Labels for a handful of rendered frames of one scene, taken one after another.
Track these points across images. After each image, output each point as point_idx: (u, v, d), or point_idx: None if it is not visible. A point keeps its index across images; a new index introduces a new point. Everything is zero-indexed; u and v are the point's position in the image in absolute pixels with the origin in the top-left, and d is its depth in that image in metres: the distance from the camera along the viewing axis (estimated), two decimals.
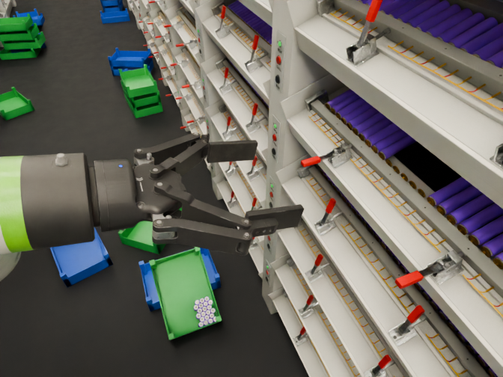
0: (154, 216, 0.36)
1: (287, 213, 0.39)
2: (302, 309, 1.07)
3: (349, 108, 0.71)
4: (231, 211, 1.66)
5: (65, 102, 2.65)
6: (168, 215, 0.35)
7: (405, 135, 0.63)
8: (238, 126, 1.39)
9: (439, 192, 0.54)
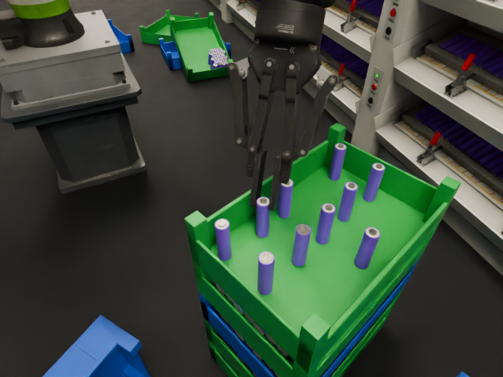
0: (322, 69, 0.40)
1: (280, 189, 0.46)
2: None
3: None
4: (239, 12, 1.86)
5: None
6: None
7: None
8: None
9: None
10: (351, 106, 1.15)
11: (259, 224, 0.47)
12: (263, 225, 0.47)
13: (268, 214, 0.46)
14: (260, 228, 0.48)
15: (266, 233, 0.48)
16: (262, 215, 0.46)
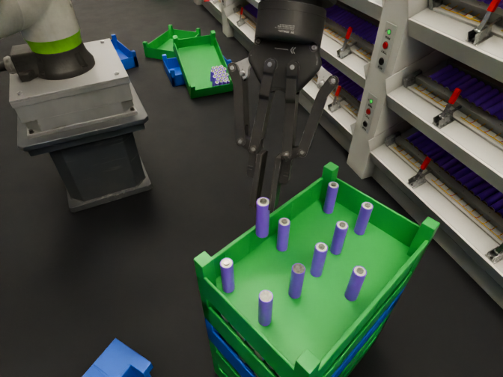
0: (323, 69, 0.40)
1: (279, 189, 0.46)
2: None
3: None
4: (240, 28, 1.91)
5: None
6: None
7: None
8: None
9: None
10: (347, 127, 1.20)
11: (259, 224, 0.47)
12: (263, 225, 0.47)
13: (268, 215, 0.46)
14: (260, 228, 0.48)
15: (266, 233, 0.48)
16: (262, 215, 0.46)
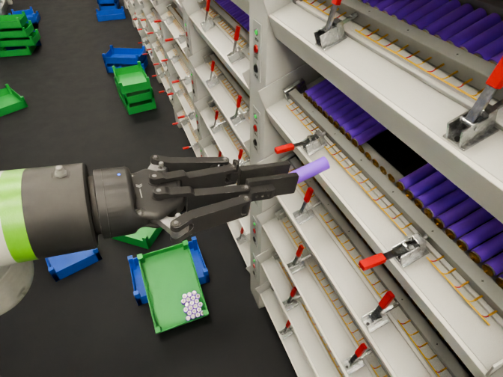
0: (162, 221, 0.37)
1: (283, 180, 0.44)
2: (286, 301, 1.07)
3: (325, 96, 0.71)
4: None
5: (59, 99, 2.65)
6: (177, 213, 0.37)
7: (378, 122, 0.63)
8: (226, 120, 1.39)
9: (407, 176, 0.54)
10: None
11: (308, 174, 0.48)
12: (311, 176, 0.47)
13: (300, 182, 0.46)
14: (314, 172, 0.48)
15: (324, 170, 0.47)
16: (297, 182, 0.47)
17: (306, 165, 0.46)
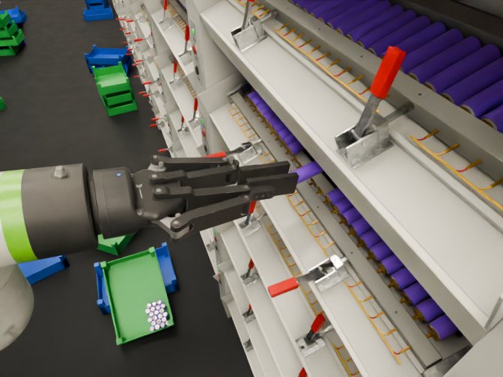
0: (162, 221, 0.37)
1: (283, 180, 0.44)
2: (245, 313, 1.02)
3: None
4: None
5: (39, 99, 2.61)
6: (177, 213, 0.37)
7: None
8: None
9: (335, 190, 0.49)
10: None
11: (308, 174, 0.48)
12: (311, 176, 0.47)
13: (300, 182, 0.46)
14: (314, 172, 0.48)
15: (324, 170, 0.47)
16: (297, 182, 0.47)
17: (306, 165, 0.46)
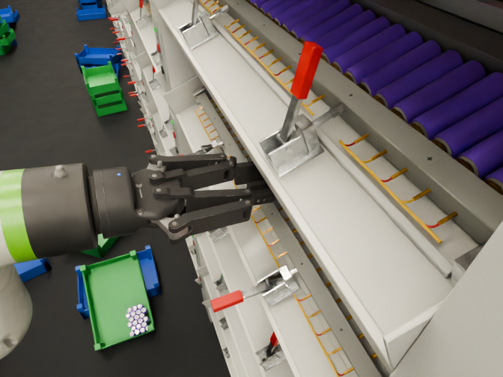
0: (162, 221, 0.37)
1: None
2: (223, 319, 0.99)
3: None
4: None
5: (28, 99, 2.58)
6: (177, 215, 0.36)
7: None
8: None
9: None
10: None
11: None
12: None
13: None
14: None
15: None
16: None
17: None
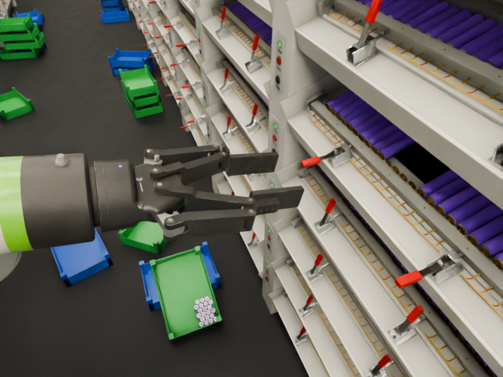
0: (159, 216, 0.36)
1: (288, 194, 0.42)
2: (302, 309, 1.07)
3: (349, 109, 0.72)
4: None
5: (65, 102, 2.66)
6: (175, 212, 0.36)
7: (404, 136, 0.64)
8: (238, 126, 1.40)
9: (438, 192, 0.54)
10: None
11: (444, 186, 0.56)
12: (446, 185, 0.55)
13: (436, 187, 0.55)
14: (449, 183, 0.56)
15: (456, 176, 0.55)
16: (436, 191, 0.56)
17: (438, 176, 0.56)
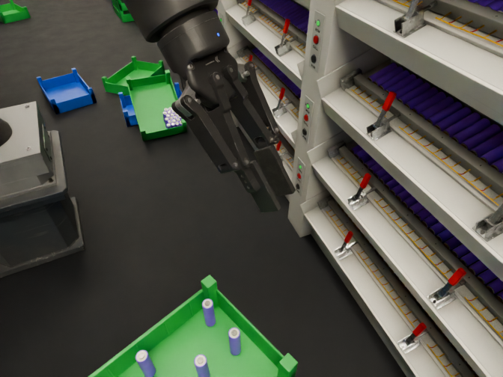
0: (188, 89, 0.38)
1: (268, 197, 0.43)
2: None
3: None
4: None
5: (59, 13, 2.89)
6: (199, 100, 0.37)
7: None
8: None
9: None
10: None
11: None
12: None
13: None
14: None
15: None
16: None
17: None
